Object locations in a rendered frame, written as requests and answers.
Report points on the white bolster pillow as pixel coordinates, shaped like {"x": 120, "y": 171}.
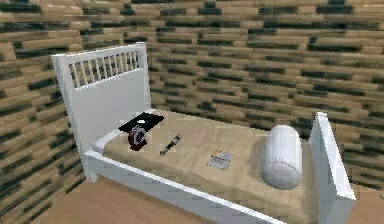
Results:
{"x": 282, "y": 156}

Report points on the white bed with beige mattress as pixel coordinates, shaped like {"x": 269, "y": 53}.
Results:
{"x": 200, "y": 150}

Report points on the dark red alarm clock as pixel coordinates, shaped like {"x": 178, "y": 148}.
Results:
{"x": 137, "y": 137}

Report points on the black flat square item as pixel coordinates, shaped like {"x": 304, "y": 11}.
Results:
{"x": 145, "y": 120}

